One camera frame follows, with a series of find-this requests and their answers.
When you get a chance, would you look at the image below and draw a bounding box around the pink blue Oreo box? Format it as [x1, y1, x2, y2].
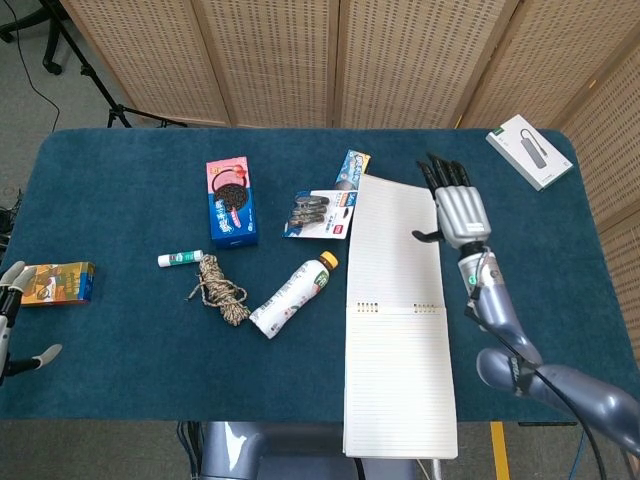
[205, 155, 260, 249]

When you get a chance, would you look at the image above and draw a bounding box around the blue felt table mat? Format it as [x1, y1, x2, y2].
[0, 128, 640, 424]

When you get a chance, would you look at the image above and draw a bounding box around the white USB hub box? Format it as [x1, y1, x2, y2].
[485, 114, 574, 193]

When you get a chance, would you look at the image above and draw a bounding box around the black pens blister pack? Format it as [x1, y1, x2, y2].
[282, 189, 358, 241]

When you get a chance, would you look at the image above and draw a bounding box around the black office chair base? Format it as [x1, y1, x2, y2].
[0, 0, 66, 76]

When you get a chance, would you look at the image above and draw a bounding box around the light blue Oreo box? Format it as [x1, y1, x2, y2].
[333, 148, 372, 193]

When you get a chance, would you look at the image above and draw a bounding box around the blue-grey robot torso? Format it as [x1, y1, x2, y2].
[199, 421, 419, 480]

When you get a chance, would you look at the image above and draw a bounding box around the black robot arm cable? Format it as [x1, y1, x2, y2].
[463, 249, 614, 480]

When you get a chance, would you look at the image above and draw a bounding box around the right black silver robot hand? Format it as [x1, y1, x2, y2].
[411, 152, 493, 250]

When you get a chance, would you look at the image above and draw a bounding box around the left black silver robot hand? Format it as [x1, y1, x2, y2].
[0, 260, 64, 386]

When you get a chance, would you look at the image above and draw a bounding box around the black cable cluster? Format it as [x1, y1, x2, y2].
[0, 187, 24, 251]

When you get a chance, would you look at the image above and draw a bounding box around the beige notepad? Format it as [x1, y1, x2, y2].
[342, 173, 459, 460]

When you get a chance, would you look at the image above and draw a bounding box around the white green glue stick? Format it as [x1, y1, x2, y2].
[157, 249, 204, 268]

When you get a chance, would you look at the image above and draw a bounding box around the white label tea bottle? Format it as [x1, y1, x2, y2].
[248, 250, 340, 340]

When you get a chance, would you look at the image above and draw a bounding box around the black cable bundle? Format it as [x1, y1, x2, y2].
[177, 421, 206, 480]

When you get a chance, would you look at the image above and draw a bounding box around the black tripod stand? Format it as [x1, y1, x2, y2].
[39, 0, 189, 130]

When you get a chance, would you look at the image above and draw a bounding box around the yellow blue small box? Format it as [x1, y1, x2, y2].
[19, 261, 96, 306]

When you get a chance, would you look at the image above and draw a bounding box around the braided camouflage rope bundle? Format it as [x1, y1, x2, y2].
[185, 253, 251, 327]

